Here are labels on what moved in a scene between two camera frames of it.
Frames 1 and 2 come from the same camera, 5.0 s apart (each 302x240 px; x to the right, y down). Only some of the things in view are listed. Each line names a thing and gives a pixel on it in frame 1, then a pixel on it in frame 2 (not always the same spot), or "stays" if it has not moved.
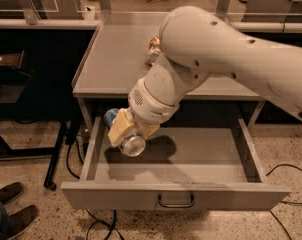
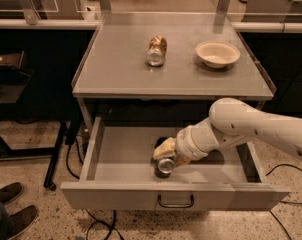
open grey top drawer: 181,168 stays
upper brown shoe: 9,192 stays
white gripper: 147,108 -> 185,144
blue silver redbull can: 131,144 -> 165,165
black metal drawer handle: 169,205 stays
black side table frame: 32,86 stays
